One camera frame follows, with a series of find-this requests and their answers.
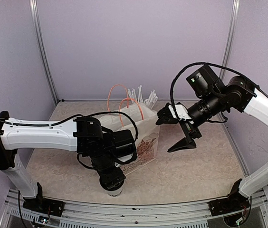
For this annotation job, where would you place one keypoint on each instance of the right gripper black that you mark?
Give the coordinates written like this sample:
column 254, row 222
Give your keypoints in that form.
column 188, row 141

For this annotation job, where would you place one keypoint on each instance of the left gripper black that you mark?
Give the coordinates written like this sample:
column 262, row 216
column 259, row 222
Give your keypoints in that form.
column 111, row 179

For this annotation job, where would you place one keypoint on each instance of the white paper takeout bag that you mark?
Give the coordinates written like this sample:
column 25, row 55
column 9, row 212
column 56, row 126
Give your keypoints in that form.
column 144, row 116

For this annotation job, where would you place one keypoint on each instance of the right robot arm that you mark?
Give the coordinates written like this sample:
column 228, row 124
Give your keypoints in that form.
column 219, row 90

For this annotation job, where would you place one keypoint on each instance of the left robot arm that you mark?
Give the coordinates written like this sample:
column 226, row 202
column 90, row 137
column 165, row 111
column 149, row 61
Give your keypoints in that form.
column 108, row 150

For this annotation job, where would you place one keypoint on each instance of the white wrapped straws bundle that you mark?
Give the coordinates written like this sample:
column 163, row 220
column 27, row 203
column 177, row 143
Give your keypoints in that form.
column 144, row 96

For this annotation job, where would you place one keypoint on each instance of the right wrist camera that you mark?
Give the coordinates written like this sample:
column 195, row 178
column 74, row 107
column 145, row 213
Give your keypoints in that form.
column 167, row 115

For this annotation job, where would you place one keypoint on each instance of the right aluminium frame post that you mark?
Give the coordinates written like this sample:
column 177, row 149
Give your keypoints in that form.
column 231, row 32

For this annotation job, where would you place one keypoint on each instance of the aluminium frame post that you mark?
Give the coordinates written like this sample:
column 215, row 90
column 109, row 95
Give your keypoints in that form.
column 42, row 50
column 231, row 32

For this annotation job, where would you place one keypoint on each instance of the left aluminium frame post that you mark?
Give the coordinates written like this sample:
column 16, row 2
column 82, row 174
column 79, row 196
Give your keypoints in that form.
column 42, row 50

